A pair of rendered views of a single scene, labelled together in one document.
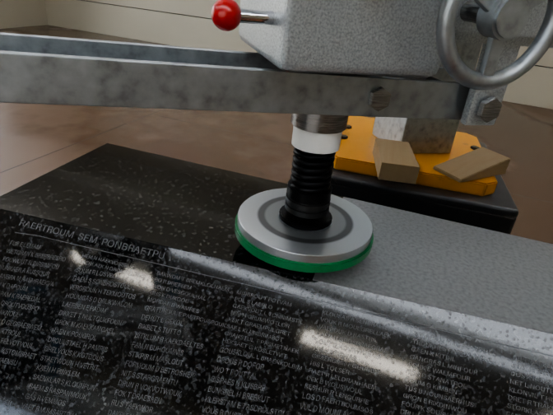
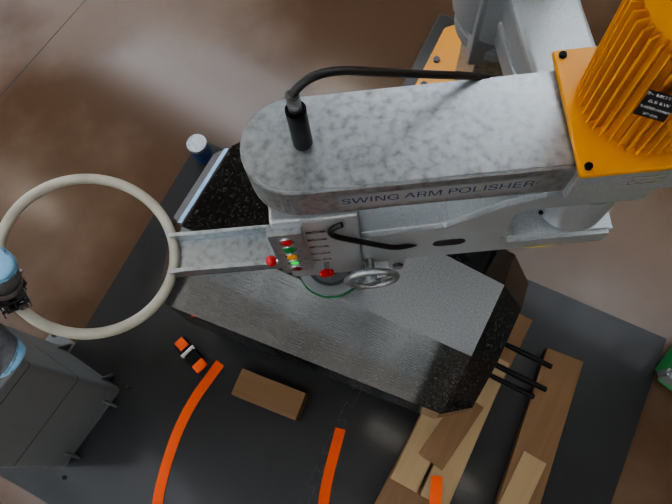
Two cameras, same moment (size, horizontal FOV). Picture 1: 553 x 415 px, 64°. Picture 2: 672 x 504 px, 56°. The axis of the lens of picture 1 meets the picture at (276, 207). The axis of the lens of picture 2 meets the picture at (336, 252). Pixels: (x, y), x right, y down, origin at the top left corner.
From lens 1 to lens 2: 1.64 m
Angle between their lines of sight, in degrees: 45
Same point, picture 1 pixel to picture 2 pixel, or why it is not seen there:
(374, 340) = (353, 321)
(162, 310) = (268, 290)
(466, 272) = (409, 292)
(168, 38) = not seen: outside the picture
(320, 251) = (329, 292)
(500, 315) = (407, 322)
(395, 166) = not seen: hidden behind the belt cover
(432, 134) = not seen: hidden behind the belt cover
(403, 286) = (371, 301)
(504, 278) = (426, 298)
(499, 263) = (432, 286)
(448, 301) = (388, 312)
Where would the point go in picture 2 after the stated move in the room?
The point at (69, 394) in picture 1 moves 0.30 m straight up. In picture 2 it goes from (235, 312) to (215, 290)
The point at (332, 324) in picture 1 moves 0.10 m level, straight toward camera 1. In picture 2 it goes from (337, 311) to (324, 339)
